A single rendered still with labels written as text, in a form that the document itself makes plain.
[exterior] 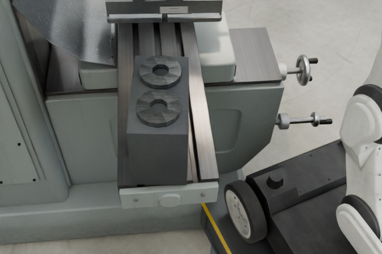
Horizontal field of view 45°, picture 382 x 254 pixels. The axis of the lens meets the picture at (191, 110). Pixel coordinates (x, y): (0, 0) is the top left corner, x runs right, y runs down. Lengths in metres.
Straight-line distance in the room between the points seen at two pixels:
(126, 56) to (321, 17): 1.97
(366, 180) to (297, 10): 1.98
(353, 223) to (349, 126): 0.29
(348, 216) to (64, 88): 0.93
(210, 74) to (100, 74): 0.35
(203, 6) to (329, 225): 0.75
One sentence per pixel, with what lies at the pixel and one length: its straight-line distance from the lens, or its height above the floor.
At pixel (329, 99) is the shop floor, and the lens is 2.56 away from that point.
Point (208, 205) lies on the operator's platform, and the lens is 1.61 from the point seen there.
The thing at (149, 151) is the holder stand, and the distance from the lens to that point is 0.92.
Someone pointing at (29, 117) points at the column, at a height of 0.69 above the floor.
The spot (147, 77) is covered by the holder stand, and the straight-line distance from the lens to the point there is 0.95.
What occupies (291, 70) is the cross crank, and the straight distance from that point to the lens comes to 1.72.
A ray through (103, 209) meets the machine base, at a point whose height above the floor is 0.19.
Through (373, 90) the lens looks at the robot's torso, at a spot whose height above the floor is 1.08.
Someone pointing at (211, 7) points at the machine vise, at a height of 0.97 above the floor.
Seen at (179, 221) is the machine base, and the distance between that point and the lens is 1.92.
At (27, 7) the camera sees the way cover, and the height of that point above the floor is 1.05.
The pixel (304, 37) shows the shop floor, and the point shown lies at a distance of 2.90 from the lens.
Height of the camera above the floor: 1.81
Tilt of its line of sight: 50 degrees down
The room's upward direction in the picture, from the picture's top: 2 degrees clockwise
